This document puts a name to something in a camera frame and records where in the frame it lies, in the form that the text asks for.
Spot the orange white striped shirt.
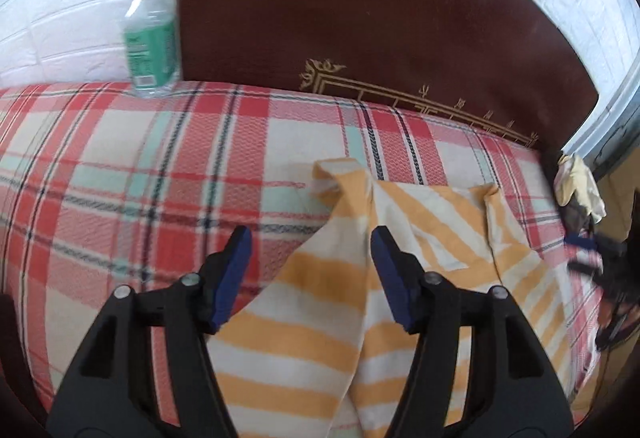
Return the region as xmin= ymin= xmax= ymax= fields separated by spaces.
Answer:
xmin=207 ymin=158 xmax=575 ymax=437

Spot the dark brown garment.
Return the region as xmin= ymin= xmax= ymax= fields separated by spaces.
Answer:
xmin=558 ymin=198 xmax=596 ymax=233

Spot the pale yellow cloth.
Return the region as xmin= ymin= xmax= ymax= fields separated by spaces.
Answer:
xmin=553 ymin=154 xmax=606 ymax=224

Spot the red plaid bed sheet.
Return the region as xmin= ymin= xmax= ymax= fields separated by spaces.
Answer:
xmin=1 ymin=83 xmax=600 ymax=406

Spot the dark brown headboard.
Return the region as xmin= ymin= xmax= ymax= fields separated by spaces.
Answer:
xmin=178 ymin=0 xmax=598 ymax=149

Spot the green label water bottle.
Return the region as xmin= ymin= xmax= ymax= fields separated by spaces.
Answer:
xmin=122 ymin=0 xmax=180 ymax=98

